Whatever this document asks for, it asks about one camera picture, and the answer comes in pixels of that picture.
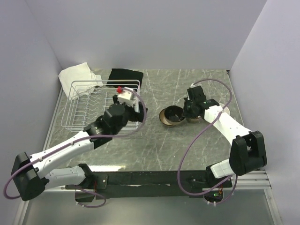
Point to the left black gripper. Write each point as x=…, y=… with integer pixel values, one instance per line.
x=139, y=115

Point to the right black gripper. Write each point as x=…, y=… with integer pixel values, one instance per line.
x=186, y=101

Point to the dark red bowl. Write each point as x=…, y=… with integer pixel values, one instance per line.
x=196, y=119

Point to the dark brown patterned bowl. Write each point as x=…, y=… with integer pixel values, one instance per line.
x=164, y=120

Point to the tan ceramic bowl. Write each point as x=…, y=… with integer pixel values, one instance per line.
x=175, y=110

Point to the orange bowl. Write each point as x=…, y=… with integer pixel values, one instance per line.
x=225, y=109

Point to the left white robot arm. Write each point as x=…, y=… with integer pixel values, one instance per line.
x=33, y=174

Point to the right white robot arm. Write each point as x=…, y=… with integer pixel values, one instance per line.
x=247, y=147

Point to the black folded cloth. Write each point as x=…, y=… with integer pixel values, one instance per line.
x=120, y=77

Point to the white folded cloth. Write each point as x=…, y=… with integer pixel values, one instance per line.
x=78, y=80

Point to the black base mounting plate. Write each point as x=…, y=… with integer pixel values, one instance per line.
x=146, y=184

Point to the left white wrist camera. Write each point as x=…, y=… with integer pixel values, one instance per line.
x=126, y=96

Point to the white wire dish rack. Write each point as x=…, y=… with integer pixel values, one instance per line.
x=87, y=100

